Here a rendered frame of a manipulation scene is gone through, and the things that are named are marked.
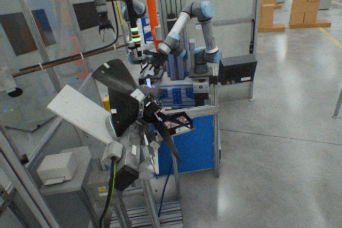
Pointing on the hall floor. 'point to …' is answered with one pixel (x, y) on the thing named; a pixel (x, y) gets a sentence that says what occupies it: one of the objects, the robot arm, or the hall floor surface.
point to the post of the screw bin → (176, 175)
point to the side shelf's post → (88, 206)
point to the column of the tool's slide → (26, 185)
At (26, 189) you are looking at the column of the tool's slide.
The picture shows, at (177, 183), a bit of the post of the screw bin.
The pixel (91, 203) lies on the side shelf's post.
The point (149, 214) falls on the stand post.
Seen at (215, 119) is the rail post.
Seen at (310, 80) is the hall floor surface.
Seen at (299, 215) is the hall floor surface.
